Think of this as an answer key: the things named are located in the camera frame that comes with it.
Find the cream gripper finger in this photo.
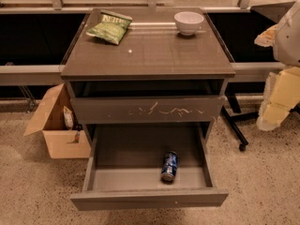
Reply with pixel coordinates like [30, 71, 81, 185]
[254, 24, 278, 47]

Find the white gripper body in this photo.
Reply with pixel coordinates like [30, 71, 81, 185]
[256, 67, 300, 131]

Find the blue pepsi can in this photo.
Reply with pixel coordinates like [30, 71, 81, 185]
[160, 151, 178, 182]

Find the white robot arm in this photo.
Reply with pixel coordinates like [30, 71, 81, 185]
[254, 0, 300, 131]

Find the closed grey top drawer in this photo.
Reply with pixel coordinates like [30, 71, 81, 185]
[70, 96, 224, 124]

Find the grey drawer cabinet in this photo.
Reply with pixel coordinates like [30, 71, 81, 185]
[59, 7, 236, 212]

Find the open grey middle drawer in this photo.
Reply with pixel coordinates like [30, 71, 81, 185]
[71, 123, 228, 210]

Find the dark side table top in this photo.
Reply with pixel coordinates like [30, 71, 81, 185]
[250, 1, 294, 23]

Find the black wheeled stand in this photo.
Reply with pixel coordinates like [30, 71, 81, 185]
[221, 95, 300, 153]

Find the white bowl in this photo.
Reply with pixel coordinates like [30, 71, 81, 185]
[174, 11, 204, 36]

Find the green chip bag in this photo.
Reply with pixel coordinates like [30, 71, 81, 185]
[86, 9, 132, 45]

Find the snack bag in box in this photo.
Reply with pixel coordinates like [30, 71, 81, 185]
[63, 106, 74, 130]

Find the open cardboard box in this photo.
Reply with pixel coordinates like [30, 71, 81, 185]
[24, 83, 91, 158]

